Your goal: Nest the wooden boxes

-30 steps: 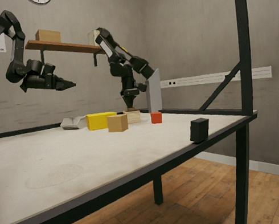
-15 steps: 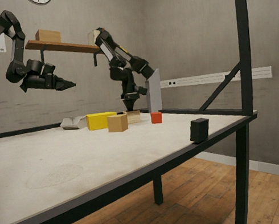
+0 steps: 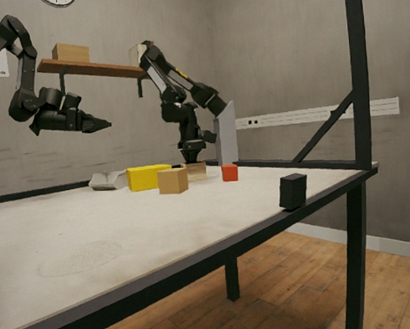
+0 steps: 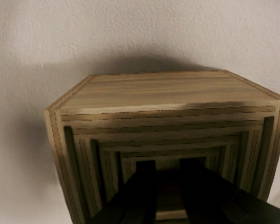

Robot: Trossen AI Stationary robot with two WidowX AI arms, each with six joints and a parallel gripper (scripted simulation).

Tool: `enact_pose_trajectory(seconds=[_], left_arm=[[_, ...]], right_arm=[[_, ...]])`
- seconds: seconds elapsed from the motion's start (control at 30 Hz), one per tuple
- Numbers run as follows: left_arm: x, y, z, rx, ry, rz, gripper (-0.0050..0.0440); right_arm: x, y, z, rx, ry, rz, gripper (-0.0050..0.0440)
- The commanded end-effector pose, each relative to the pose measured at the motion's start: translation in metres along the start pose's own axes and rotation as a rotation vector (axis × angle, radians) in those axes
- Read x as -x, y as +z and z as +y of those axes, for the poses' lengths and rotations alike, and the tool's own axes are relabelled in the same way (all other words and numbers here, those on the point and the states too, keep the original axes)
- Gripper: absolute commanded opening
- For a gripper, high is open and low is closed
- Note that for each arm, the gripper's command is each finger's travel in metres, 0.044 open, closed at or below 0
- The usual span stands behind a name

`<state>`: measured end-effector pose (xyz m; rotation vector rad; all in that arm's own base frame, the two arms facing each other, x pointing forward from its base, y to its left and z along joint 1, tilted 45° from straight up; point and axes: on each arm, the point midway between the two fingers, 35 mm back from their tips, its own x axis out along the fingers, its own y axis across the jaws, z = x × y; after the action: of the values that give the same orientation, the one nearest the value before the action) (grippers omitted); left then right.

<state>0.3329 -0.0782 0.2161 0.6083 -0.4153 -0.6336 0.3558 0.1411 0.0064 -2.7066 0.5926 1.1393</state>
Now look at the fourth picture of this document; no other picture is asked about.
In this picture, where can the small wooden box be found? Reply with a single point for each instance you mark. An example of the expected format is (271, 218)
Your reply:
(169, 195)

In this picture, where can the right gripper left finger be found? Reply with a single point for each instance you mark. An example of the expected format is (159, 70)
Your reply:
(135, 202)

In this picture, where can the large light wood open box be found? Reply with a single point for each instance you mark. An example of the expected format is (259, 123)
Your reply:
(159, 97)

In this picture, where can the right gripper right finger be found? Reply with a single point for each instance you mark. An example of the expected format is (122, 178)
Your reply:
(210, 199)

